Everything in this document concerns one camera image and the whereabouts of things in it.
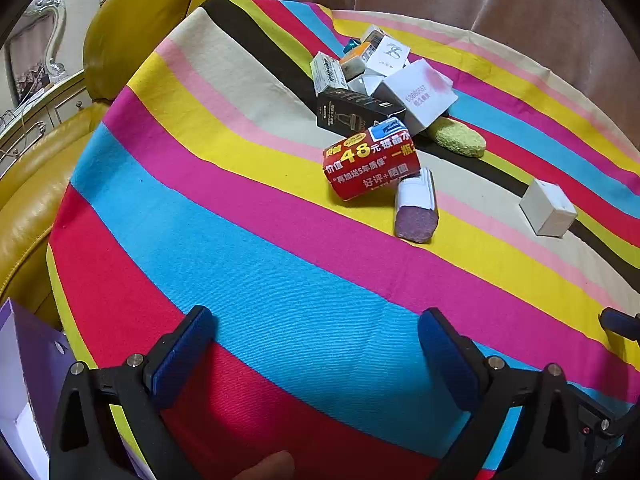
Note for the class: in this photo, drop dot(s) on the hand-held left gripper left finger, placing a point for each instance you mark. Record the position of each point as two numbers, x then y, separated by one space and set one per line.
182 355

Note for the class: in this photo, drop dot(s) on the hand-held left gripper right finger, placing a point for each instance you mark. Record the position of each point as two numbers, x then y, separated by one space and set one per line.
447 360

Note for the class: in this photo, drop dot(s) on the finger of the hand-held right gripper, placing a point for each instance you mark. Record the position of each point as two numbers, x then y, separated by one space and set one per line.
600 440
622 325

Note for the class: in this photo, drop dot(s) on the purple block white label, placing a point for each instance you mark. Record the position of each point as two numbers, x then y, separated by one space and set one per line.
415 220

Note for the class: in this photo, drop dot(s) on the purple cardboard box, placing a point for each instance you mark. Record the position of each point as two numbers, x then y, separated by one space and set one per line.
35 350

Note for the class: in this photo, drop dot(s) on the red cylindrical packet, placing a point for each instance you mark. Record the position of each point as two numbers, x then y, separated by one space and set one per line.
370 165

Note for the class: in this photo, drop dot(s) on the green sponge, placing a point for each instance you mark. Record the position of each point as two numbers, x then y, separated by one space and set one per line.
457 140

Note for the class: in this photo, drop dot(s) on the black box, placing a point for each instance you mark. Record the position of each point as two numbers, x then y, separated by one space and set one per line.
350 107

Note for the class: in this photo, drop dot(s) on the white box pink stain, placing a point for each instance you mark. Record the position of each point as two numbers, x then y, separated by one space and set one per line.
420 90

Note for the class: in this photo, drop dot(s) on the small plain white box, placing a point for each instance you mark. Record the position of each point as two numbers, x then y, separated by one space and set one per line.
365 82

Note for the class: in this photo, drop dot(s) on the white box grey logo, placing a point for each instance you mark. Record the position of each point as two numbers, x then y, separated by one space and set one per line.
390 55

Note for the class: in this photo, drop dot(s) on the white medicine box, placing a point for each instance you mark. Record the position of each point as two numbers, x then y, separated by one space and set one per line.
327 72

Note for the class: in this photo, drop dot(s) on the orange box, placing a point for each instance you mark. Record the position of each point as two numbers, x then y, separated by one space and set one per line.
356 55

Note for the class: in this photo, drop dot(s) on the teal small box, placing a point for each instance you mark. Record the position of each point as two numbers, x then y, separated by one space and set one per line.
351 45

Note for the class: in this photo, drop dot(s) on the small striped white box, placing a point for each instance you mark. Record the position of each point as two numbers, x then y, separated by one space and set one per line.
375 35

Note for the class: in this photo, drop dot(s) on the person's left hand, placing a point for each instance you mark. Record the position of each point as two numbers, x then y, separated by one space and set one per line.
265 467

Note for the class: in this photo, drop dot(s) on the colourful striped tablecloth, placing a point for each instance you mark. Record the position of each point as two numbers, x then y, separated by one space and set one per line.
250 260

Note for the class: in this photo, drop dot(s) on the white ornate dresser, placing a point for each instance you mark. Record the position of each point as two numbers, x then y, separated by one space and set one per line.
45 110

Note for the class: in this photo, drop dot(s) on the yellow leather sofa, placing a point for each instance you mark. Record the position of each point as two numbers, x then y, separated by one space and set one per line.
130 25

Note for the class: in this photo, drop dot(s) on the silver framed mirror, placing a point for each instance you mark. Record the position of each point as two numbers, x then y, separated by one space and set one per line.
35 45

